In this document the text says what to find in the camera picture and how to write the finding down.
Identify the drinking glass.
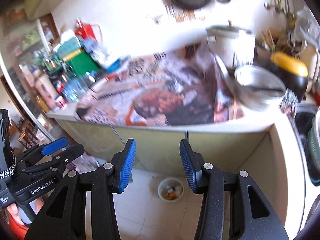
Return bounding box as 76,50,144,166
76,74,94,94
62,80,80,103

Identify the metal steamer pot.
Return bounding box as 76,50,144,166
233,65,287,112

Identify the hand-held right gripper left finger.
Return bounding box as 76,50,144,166
25,138,137,240

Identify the cream thermos jug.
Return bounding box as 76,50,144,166
306,52,320,93

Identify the person's left hand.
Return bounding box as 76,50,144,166
3,197,45,227

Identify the white plastic bag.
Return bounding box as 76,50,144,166
295,7,318,43

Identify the red tin box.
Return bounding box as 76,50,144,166
75,20,102,41

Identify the glass display cabinet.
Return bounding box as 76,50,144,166
0,12,63,141

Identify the yellow black kettle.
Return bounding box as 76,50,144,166
268,51,309,101

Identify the dish rag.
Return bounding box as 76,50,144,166
281,90,298,116

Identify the teal tissue box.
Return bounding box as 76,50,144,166
56,37,84,58

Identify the green box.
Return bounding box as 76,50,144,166
64,50,101,77

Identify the pink plastic bag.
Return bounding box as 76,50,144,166
72,152,101,173

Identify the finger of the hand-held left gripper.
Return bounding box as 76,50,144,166
16,137,68,164
20,144,85,180

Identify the steel sink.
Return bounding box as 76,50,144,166
292,107,320,188

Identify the green plastic bowl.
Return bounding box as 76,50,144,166
303,116,320,183

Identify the printed newspaper sheet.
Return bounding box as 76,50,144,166
75,44,244,127

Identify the white rice cooker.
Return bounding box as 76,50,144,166
206,25,256,68

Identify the wall faucet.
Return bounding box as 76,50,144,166
264,1,296,16

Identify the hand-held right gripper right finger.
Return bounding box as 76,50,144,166
179,139,290,240

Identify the pink thermos flask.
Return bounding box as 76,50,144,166
35,74,57,111

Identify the white plastic bowl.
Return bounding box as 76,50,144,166
157,177,185,201

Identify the wooden chair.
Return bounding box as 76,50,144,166
10,119,38,151

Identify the white bottle with red label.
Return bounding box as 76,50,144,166
54,95,68,112

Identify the long kitchen knife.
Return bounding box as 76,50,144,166
214,55,236,96

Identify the blue plastic basket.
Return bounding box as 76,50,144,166
105,57,131,73

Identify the utensil holder with chopsticks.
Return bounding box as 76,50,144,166
256,29,278,58

